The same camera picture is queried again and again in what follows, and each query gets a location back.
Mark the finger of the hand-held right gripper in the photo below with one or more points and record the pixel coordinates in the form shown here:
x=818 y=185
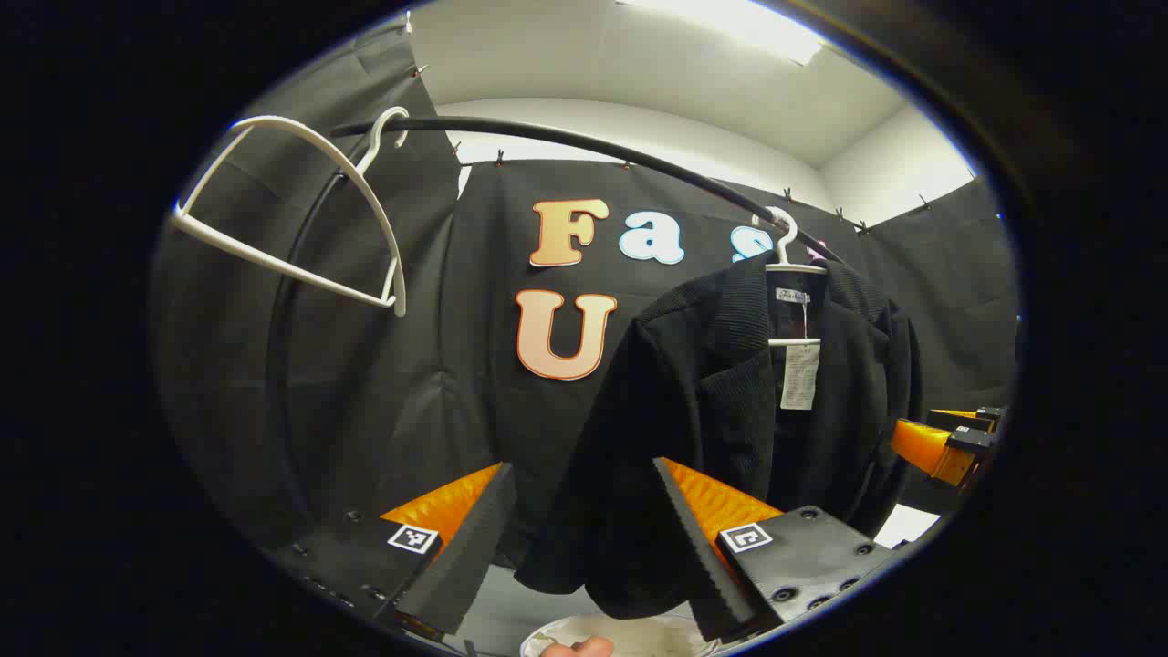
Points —
x=922 y=447
x=958 y=416

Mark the empty white plastic hanger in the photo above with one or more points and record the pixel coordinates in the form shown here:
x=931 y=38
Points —
x=400 y=290

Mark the white round laundry hamper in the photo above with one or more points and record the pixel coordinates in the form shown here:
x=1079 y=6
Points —
x=657 y=639

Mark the black metal clothes rack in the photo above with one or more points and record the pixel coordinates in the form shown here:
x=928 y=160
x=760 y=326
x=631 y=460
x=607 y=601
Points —
x=456 y=122

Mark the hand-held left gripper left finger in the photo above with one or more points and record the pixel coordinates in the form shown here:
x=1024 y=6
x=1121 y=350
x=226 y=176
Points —
x=465 y=557

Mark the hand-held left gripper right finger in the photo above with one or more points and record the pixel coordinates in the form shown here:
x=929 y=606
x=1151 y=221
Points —
x=698 y=566

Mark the white hanger with crossbar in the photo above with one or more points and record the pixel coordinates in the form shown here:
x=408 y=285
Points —
x=796 y=268

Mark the white flat board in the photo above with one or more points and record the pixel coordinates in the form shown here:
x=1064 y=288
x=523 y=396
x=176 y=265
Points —
x=908 y=526

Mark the black backdrop cloth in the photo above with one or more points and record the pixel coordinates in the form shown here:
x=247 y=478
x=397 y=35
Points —
x=438 y=365

